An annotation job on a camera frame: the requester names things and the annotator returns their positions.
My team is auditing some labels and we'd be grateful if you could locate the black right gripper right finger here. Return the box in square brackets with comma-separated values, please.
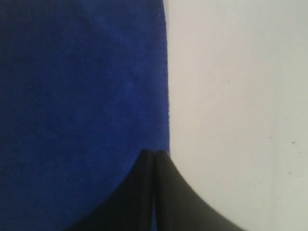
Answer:
[154, 151, 242, 231]

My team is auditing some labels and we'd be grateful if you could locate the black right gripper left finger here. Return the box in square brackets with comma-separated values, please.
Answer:
[67, 150, 154, 231]

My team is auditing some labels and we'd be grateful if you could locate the blue towel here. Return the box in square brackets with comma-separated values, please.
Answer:
[0, 0, 169, 231]

